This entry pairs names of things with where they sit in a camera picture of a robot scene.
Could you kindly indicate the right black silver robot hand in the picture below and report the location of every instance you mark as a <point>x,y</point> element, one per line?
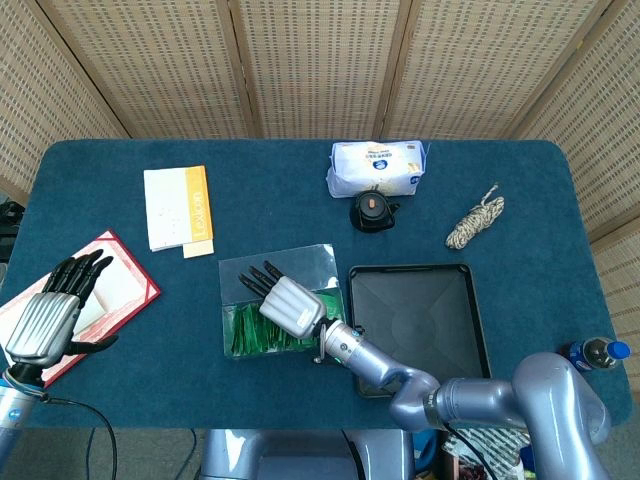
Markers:
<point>292,307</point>

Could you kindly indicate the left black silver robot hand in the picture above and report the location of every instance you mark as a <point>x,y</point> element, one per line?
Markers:
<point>42,325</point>

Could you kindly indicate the clear box of green items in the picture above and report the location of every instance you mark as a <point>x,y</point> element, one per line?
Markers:
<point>245,332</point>

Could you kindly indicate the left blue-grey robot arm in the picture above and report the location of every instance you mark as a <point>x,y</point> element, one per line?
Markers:
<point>12,425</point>

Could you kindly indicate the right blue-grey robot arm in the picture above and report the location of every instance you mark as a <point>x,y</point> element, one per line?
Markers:
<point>480,397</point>

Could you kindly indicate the black plastic tray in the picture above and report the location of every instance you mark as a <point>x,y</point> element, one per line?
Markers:
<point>425,310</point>

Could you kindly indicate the blue felt table cloth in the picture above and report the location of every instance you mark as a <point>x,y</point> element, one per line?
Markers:
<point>280,210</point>

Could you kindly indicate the red certificate folder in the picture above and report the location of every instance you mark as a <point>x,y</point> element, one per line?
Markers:
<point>132,280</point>

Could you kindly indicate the black equipment beside table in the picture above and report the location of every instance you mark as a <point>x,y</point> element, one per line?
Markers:
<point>10,225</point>

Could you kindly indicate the small cream card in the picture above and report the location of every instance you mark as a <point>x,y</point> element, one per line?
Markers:
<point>198,249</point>

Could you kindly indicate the black lid with orange button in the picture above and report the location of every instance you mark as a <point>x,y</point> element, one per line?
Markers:
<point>372,212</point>

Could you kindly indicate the blue-grey robot torso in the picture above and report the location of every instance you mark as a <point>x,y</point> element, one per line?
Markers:
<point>300,455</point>

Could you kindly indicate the white yellow booklet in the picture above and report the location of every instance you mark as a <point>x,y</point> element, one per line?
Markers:
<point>175,207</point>

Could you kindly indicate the white tissue pack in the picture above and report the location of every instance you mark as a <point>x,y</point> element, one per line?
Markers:
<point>375,165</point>

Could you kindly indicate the wicker folding screen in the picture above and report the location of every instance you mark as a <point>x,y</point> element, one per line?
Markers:
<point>320,65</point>

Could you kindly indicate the cola bottle with blue cap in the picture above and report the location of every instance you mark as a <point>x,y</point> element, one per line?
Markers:
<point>597,352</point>

